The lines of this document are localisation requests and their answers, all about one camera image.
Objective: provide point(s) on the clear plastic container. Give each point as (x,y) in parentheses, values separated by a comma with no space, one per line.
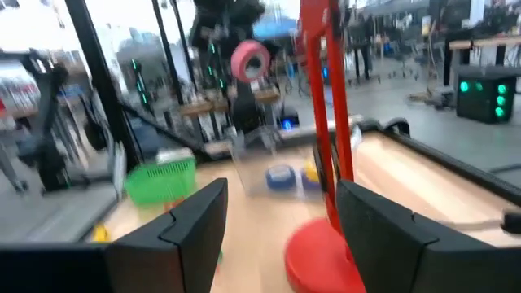
(252,171)

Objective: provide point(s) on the green mini stapler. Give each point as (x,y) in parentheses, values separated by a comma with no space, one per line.
(220,257)

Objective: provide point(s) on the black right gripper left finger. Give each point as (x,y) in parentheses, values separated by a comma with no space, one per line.
(183,252)

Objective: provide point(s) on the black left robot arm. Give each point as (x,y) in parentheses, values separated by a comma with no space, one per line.
(248,110)

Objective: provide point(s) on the pink tape roll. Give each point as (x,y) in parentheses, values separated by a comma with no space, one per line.
(240,61)

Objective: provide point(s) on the red desk lamp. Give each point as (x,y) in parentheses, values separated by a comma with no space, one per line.
(321,260)

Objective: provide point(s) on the yellow tape roll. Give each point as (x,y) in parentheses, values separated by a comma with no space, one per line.
(311,170)

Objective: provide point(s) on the black box green lights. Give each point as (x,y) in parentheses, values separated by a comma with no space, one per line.
(484,97)

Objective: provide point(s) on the blue tape roll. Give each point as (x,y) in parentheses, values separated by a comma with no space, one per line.
(281,177)
(312,185)

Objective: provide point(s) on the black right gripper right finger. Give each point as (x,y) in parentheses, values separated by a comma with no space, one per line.
(386,252)

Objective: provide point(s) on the green plastic basket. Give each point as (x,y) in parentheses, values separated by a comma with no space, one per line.
(160,183)

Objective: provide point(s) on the yellow mini stapler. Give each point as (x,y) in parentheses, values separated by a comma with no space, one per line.
(100,233)

